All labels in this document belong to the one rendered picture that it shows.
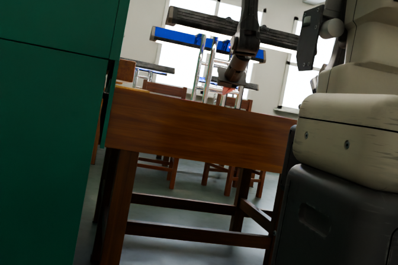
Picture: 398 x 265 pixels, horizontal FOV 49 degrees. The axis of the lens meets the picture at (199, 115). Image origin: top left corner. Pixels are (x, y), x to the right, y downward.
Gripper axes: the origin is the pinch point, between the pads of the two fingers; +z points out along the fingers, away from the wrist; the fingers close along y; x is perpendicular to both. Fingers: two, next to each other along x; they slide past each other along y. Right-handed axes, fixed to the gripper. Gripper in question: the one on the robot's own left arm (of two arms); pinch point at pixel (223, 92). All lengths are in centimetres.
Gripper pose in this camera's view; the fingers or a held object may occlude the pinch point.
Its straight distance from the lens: 158.4
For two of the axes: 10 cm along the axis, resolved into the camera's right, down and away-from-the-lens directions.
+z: -2.9, 6.0, 7.5
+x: 0.0, 7.8, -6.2
